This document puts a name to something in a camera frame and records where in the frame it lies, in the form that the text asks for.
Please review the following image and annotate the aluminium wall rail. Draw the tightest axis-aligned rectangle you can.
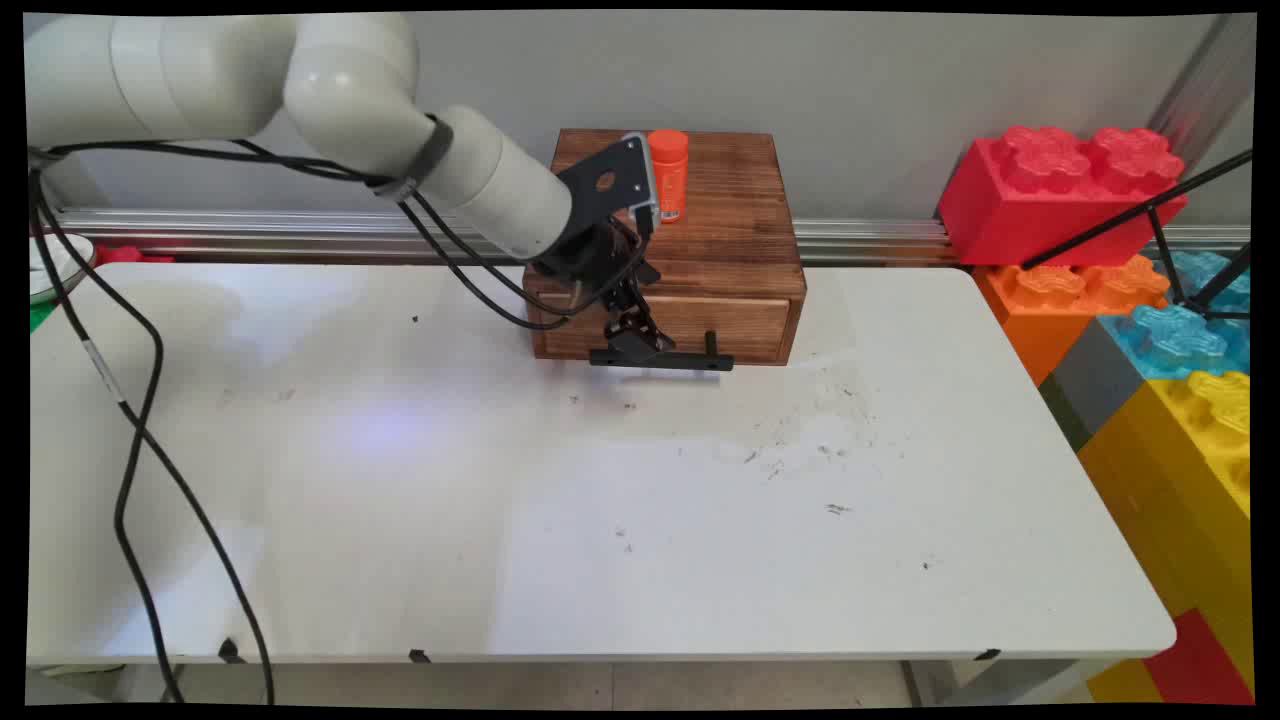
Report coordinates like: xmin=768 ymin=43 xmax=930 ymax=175
xmin=48 ymin=207 xmax=1252 ymax=268

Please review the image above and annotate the big red toy brick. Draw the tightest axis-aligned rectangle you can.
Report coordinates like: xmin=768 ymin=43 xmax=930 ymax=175
xmin=937 ymin=124 xmax=1190 ymax=269

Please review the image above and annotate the orange plastic bottle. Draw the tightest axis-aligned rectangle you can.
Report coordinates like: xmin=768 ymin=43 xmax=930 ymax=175
xmin=647 ymin=129 xmax=690 ymax=225

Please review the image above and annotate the big blue toy brick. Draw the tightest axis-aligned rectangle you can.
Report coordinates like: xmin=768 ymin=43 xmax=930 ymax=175
xmin=1098 ymin=249 xmax=1252 ymax=382

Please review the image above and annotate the big yellow toy brick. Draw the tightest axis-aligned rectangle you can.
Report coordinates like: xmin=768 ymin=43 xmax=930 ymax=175
xmin=1077 ymin=371 xmax=1252 ymax=693

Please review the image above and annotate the white bowl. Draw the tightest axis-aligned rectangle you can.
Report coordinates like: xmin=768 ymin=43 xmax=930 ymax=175
xmin=29 ymin=232 xmax=97 ymax=305

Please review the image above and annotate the aluminium frame post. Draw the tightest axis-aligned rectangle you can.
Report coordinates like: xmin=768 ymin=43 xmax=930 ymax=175
xmin=1144 ymin=14 xmax=1257 ymax=163

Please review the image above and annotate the black cable with white label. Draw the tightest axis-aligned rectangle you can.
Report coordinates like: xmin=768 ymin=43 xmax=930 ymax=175
xmin=30 ymin=170 xmax=277 ymax=706

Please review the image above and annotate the black velcro strap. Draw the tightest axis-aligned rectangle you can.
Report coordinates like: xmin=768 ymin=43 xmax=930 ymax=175
xmin=368 ymin=113 xmax=453 ymax=204

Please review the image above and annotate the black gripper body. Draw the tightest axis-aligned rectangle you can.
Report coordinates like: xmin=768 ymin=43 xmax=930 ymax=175
xmin=535 ymin=214 xmax=653 ymax=305

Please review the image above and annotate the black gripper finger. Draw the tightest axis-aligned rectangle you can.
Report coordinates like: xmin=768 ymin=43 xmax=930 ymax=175
xmin=630 ymin=286 xmax=679 ymax=359
xmin=600 ymin=290 xmax=643 ymax=361

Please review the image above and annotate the big orange toy brick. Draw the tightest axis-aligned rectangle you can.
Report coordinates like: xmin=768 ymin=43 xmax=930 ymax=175
xmin=972 ymin=254 xmax=1172 ymax=387

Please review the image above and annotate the small red block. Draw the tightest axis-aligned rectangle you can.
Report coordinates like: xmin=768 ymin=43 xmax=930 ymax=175
xmin=94 ymin=244 xmax=177 ymax=267

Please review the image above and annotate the black tripod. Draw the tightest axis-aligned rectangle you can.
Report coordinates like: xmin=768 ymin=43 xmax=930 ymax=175
xmin=1019 ymin=149 xmax=1254 ymax=322

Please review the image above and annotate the brown wooden drawer cabinet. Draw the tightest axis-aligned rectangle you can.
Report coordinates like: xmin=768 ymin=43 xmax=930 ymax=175
xmin=524 ymin=128 xmax=807 ymax=367

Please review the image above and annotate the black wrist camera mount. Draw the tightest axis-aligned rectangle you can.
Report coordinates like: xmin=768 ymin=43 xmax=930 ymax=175
xmin=556 ymin=132 xmax=661 ymax=241

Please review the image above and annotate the wooden drawer with black handle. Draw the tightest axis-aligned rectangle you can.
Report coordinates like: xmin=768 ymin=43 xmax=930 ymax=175
xmin=538 ymin=294 xmax=807 ymax=374

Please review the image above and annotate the grey table leg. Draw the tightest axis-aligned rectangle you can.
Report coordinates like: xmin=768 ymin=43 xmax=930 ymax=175
xmin=900 ymin=659 xmax=1113 ymax=707

